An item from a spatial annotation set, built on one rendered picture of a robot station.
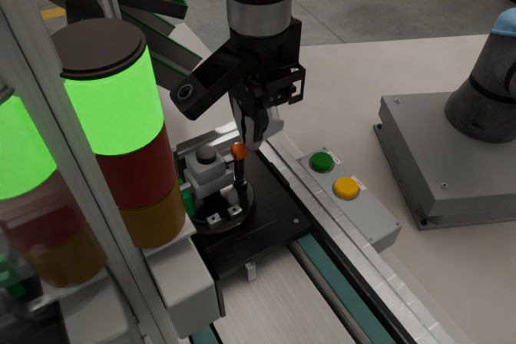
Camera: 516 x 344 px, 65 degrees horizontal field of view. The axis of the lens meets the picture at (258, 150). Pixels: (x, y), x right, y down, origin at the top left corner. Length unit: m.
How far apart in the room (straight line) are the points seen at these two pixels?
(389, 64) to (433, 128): 0.37
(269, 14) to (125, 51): 0.28
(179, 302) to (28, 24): 0.21
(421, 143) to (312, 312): 0.39
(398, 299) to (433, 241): 0.22
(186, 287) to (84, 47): 0.18
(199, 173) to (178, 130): 0.40
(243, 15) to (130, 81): 0.28
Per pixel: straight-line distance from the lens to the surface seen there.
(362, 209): 0.71
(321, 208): 0.71
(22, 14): 0.19
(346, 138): 0.96
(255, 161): 0.74
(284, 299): 0.66
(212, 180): 0.60
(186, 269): 0.32
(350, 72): 1.16
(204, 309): 0.35
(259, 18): 0.46
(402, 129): 0.87
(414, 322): 0.64
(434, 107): 0.95
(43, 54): 0.20
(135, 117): 0.22
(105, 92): 0.21
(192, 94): 0.50
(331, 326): 0.66
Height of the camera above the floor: 1.52
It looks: 47 degrees down
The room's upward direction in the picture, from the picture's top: straight up
